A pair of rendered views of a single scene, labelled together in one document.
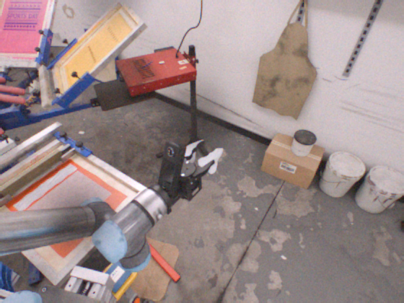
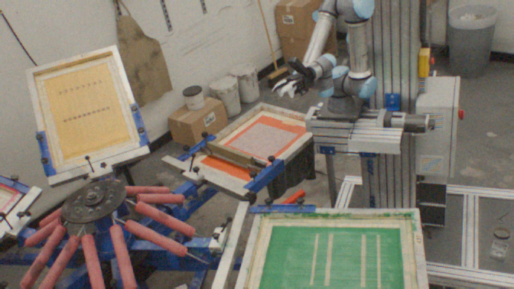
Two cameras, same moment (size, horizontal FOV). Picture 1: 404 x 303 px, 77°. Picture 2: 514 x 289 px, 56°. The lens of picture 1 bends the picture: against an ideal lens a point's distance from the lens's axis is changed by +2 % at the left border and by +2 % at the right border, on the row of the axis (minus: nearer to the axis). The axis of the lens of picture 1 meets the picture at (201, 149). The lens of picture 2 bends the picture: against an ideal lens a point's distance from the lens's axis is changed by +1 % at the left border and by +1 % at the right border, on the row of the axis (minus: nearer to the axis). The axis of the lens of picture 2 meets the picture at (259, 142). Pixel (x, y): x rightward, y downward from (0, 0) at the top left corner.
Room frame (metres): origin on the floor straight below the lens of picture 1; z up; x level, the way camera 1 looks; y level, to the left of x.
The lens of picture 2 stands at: (0.18, 3.23, 2.61)
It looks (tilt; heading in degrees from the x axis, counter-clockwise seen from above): 33 degrees down; 283
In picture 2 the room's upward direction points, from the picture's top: 12 degrees counter-clockwise
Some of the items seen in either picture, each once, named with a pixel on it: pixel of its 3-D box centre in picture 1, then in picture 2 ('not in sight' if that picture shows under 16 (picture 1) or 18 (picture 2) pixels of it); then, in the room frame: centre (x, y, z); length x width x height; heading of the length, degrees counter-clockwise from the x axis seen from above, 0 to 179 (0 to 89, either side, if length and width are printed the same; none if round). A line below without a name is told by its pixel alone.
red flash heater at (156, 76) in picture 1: (157, 70); not in sight; (2.00, 0.38, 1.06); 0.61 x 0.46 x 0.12; 116
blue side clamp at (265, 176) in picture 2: not in sight; (264, 176); (0.69, 1.13, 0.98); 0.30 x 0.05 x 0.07; 56
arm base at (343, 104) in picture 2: not in sight; (340, 99); (0.24, 0.92, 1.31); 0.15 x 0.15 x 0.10
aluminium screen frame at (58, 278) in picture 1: (60, 195); (255, 143); (0.79, 0.78, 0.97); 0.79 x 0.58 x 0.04; 56
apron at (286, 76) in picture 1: (288, 63); (135, 50); (2.11, -0.76, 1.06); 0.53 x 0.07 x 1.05; 56
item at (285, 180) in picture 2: not in sight; (287, 170); (0.61, 0.84, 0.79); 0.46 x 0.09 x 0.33; 56
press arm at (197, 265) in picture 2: not in sight; (240, 264); (0.76, 1.70, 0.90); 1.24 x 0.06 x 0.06; 176
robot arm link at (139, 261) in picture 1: (128, 245); not in sight; (0.26, 0.18, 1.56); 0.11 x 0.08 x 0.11; 51
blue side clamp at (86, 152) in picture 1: (75, 147); (198, 150); (1.15, 0.82, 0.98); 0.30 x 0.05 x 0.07; 56
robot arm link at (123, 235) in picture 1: (123, 231); not in sight; (0.24, 0.16, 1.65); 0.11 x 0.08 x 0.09; 141
